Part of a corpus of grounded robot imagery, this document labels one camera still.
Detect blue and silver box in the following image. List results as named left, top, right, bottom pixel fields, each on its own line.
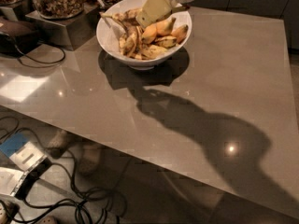
left=0, top=133, right=51, bottom=200

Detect glass jar of nuts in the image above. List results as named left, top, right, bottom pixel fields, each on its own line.
left=33, top=0, right=84, bottom=20

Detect orange banana right edge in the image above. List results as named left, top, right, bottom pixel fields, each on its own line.
left=172, top=24, right=189, bottom=44

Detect spotted banana bottom front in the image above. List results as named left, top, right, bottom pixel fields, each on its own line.
left=135, top=45, right=167, bottom=60

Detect orange ripe banana back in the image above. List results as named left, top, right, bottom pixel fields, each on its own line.
left=156, top=17, right=176, bottom=36

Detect long spotted banana left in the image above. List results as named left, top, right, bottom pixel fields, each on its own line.
left=119, top=26, right=142, bottom=57

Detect black floor cables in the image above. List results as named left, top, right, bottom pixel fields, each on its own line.
left=0, top=115, right=129, bottom=224

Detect beige shoe left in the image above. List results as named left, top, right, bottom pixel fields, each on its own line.
left=46, top=130, right=73, bottom=159

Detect beige shoe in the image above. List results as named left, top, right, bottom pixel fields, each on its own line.
left=78, top=143, right=101, bottom=175
left=46, top=130, right=73, bottom=159

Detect dark spotted banana middle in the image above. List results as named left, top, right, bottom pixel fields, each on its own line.
left=154, top=35, right=177, bottom=49

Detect beige shoe right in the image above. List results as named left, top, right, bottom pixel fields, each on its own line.
left=78, top=143, right=101, bottom=175

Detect white ceramic bowl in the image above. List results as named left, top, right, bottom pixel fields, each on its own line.
left=96, top=0, right=192, bottom=69

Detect metal stand block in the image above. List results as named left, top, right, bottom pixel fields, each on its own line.
left=26, top=4, right=99, bottom=50

